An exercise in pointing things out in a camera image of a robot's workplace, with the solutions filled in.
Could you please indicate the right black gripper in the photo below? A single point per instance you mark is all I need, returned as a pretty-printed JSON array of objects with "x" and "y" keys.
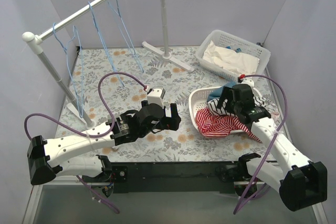
[{"x": 233, "y": 104}]

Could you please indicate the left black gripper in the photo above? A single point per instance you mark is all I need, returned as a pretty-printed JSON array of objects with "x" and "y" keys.
[{"x": 167, "y": 120}]

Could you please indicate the black white striped tank top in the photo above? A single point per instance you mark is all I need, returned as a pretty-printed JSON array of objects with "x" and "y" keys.
[{"x": 259, "y": 101}]

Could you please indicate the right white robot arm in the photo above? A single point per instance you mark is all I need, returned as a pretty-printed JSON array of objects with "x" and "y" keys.
[{"x": 299, "y": 181}]

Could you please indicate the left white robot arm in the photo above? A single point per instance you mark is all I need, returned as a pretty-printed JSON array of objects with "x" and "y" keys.
[{"x": 48, "y": 159}]

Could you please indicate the teal blue garment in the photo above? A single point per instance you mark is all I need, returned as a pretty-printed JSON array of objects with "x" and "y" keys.
[{"x": 217, "y": 92}]

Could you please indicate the white oval laundry basket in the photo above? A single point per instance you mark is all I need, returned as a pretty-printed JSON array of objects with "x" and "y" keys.
[{"x": 198, "y": 100}]

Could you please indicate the red white striped garment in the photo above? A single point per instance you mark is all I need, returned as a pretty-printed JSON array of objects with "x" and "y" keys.
[{"x": 218, "y": 126}]

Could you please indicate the white cloth in basket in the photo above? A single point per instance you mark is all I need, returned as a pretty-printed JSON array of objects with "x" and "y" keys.
[{"x": 227, "y": 59}]

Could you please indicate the white rectangular mesh basket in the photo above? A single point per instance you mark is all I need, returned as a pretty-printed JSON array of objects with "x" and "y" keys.
[{"x": 226, "y": 40}]

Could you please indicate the pink white lace garment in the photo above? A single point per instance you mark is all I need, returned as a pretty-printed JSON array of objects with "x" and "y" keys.
[{"x": 275, "y": 115}]

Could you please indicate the floral table mat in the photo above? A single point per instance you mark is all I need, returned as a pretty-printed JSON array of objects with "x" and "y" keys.
[{"x": 106, "y": 91}]

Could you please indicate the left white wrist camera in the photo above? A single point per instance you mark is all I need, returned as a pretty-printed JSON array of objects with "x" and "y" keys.
[{"x": 155, "y": 96}]

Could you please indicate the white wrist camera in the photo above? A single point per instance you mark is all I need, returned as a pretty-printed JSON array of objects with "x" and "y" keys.
[
  {"x": 242, "y": 79},
  {"x": 155, "y": 96}
]

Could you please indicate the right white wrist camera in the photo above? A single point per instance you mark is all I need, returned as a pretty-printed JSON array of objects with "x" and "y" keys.
[{"x": 242, "y": 79}]

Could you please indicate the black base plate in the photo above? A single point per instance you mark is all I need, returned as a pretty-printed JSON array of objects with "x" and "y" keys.
[{"x": 225, "y": 177}]

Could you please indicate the blue wire hanger right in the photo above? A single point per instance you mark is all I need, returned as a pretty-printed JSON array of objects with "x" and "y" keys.
[{"x": 125, "y": 34}]

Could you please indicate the blue wire hanger middle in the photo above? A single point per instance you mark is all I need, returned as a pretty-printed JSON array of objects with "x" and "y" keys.
[{"x": 101, "y": 38}]

